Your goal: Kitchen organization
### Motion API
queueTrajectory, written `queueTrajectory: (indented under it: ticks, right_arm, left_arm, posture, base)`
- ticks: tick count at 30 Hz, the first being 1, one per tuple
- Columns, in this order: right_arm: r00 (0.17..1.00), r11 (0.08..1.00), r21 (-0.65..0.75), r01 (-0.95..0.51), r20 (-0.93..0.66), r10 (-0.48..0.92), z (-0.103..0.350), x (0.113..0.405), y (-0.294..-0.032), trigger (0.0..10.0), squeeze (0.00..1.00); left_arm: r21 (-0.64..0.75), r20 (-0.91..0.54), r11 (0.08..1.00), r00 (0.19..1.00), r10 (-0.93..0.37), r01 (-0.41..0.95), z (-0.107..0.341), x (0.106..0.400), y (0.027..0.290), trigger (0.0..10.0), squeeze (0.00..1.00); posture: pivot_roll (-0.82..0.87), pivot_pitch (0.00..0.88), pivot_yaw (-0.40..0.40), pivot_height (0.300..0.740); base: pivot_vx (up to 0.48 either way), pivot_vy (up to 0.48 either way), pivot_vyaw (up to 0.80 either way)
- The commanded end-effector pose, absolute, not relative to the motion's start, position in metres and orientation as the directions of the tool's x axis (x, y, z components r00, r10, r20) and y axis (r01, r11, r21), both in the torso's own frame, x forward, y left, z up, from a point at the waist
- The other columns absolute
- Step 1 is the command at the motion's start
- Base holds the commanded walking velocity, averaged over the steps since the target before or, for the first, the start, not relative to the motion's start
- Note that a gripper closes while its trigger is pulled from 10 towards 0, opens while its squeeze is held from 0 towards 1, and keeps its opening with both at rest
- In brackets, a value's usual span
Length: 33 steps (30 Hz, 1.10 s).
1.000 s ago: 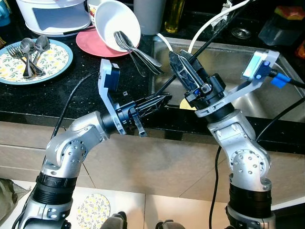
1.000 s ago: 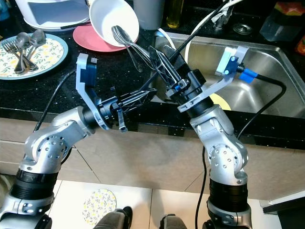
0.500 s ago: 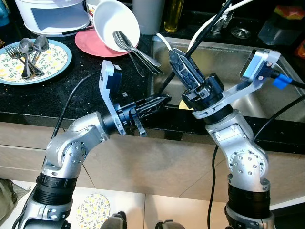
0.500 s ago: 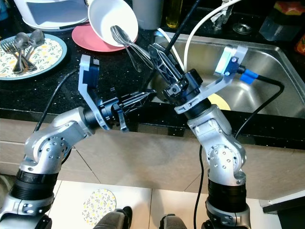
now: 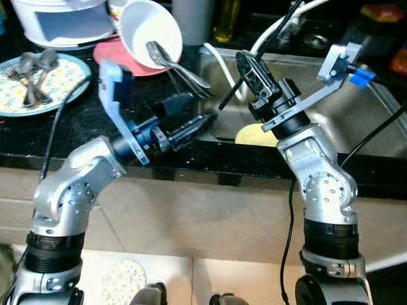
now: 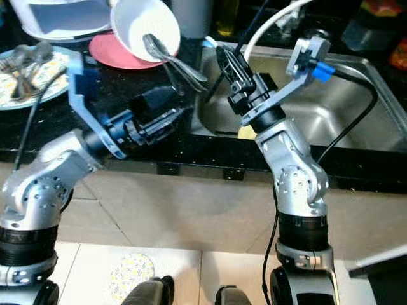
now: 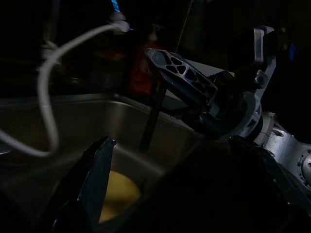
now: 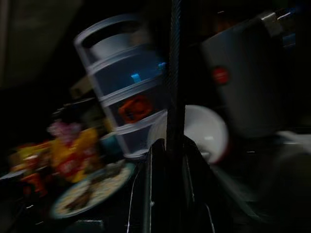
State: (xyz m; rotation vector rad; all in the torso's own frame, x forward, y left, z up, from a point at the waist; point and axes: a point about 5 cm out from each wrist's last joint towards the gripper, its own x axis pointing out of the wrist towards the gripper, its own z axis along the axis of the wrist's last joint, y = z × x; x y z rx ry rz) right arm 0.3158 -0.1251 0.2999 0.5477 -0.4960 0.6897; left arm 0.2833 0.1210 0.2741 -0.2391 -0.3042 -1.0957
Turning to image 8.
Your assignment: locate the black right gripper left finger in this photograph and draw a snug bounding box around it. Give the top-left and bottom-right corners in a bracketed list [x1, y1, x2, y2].
[142, 139, 171, 233]

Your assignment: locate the beige box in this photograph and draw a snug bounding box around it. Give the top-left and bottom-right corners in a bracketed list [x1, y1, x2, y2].
[69, 77, 94, 100]

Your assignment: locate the floral plate pink rim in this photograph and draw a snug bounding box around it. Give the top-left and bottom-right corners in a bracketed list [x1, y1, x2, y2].
[50, 162, 137, 220]

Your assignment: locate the white bowl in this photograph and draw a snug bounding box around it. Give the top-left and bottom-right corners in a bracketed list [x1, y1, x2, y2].
[147, 104, 232, 166]

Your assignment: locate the yellow snack packet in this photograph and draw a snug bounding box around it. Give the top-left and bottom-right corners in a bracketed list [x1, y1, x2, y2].
[48, 121, 103, 184]

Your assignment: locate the red orange snack packet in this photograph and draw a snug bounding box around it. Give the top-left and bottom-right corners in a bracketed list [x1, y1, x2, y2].
[8, 142, 53, 198]

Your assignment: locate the grey tiered container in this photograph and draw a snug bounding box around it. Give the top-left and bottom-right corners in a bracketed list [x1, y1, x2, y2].
[73, 13, 172, 160]

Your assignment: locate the grey tumbler red logo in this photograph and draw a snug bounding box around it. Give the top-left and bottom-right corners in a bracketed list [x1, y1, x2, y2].
[198, 11, 289, 139]

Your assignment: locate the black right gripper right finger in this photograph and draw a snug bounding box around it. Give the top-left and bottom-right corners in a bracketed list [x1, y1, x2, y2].
[182, 137, 220, 233]

